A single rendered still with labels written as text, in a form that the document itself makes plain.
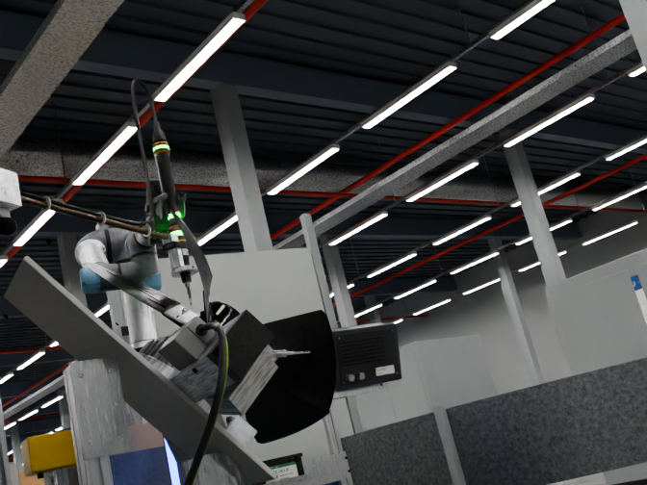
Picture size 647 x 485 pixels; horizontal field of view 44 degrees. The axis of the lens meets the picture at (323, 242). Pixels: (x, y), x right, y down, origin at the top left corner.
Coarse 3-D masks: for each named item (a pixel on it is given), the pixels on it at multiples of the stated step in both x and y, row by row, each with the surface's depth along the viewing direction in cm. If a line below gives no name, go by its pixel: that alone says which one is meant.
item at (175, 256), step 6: (168, 234) 202; (174, 234) 203; (162, 240) 203; (168, 240) 202; (174, 240) 203; (168, 246) 202; (174, 246) 202; (180, 246) 203; (168, 252) 203; (174, 252) 203; (180, 252) 203; (174, 258) 202; (180, 258) 202; (174, 264) 202; (180, 264) 201; (174, 270) 202; (180, 270) 202; (186, 270) 202; (192, 270) 204; (174, 276) 205; (180, 276) 206
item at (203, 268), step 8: (176, 216) 173; (184, 224) 170; (184, 232) 174; (192, 240) 169; (192, 248) 174; (200, 248) 164; (200, 256) 165; (200, 264) 168; (200, 272) 173; (208, 272) 163; (208, 280) 164; (208, 288) 166; (208, 296) 169; (208, 304) 172; (208, 312) 175; (208, 320) 178
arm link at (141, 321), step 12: (120, 228) 262; (108, 240) 257; (120, 240) 258; (108, 252) 257; (120, 252) 258; (132, 300) 256; (132, 312) 256; (144, 312) 256; (132, 324) 255; (144, 324) 255; (132, 336) 255; (144, 336) 254; (156, 336) 258
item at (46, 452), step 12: (60, 432) 206; (24, 444) 205; (36, 444) 203; (48, 444) 204; (60, 444) 205; (72, 444) 207; (24, 456) 206; (36, 456) 202; (48, 456) 203; (60, 456) 204; (72, 456) 206; (24, 468) 207; (36, 468) 201; (48, 468) 202; (60, 468) 206
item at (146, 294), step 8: (88, 264) 190; (96, 272) 187; (104, 272) 191; (112, 272) 196; (112, 280) 189; (120, 280) 193; (128, 280) 196; (120, 288) 188; (128, 288) 190; (136, 288) 193; (144, 288) 195; (136, 296) 188; (144, 296) 191; (152, 296) 193; (160, 296) 195; (168, 296) 199; (152, 304) 189; (160, 304) 190; (168, 304) 193; (176, 304) 196; (160, 312) 188
